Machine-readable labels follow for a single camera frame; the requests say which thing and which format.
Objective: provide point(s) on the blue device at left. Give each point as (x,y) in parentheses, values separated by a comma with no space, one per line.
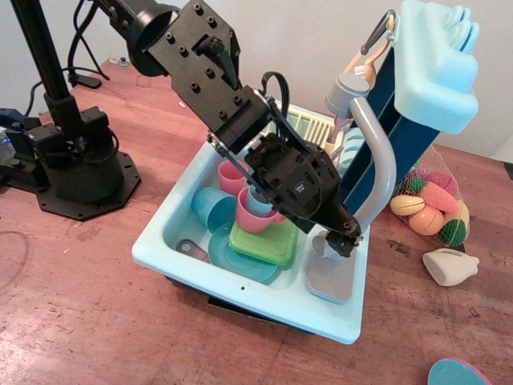
(20,167)

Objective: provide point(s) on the white toy milk jug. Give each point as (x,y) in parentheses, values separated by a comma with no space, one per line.
(450,267)

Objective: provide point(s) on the grey toy faucet lever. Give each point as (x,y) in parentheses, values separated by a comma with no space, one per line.
(321,247)

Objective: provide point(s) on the green square plate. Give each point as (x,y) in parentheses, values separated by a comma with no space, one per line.
(264,242)

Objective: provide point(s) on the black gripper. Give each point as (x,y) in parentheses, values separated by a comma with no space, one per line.
(300,181)

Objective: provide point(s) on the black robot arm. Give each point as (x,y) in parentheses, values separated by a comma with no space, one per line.
(199,51)

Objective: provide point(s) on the tan hanging utensil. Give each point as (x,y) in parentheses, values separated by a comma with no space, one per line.
(368,70)

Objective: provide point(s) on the brown toy spatula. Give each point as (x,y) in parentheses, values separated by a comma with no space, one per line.
(188,247)

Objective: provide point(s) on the teal round plate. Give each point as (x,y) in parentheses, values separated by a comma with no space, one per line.
(222,255)

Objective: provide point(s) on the pink cup upright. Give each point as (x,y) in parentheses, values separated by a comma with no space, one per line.
(231,179)

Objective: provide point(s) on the light blue plates in rack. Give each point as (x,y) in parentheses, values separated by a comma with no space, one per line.
(351,144)

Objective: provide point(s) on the teal cup lying sideways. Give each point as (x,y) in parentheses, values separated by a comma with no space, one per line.
(214,207)

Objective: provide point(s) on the light blue toy sink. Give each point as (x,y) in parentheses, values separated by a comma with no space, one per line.
(284,298)

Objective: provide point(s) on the cream dish drying rack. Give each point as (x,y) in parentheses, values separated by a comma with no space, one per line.
(313,129)

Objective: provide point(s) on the grey curved toy faucet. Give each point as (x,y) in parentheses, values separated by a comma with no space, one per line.
(367,187)

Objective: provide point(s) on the small light blue cup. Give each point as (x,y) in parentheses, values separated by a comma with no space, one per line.
(256,204)

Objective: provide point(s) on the teal plate at corner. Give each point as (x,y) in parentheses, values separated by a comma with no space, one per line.
(455,371)

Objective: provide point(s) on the dark blue toy shelf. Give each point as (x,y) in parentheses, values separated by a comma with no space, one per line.
(425,85)

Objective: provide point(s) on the grey hanging utensil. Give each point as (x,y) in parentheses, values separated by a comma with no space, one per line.
(377,32)

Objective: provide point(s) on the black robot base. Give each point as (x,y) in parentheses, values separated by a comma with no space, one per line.
(86,177)

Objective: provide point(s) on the net bag of toy food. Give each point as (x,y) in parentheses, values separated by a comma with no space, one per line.
(429,201)

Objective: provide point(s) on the pink cup with handle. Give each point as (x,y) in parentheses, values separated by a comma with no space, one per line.
(252,223)

